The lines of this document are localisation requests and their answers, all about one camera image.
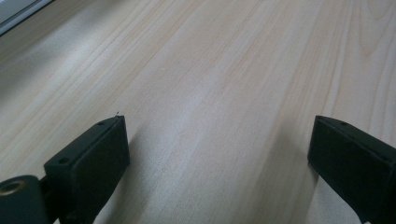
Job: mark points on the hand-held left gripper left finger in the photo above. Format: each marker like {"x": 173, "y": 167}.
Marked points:
{"x": 93, "y": 168}

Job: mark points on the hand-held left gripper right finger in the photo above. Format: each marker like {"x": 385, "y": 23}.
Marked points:
{"x": 355, "y": 168}

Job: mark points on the grey metal rail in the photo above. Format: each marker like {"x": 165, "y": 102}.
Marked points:
{"x": 15, "y": 12}

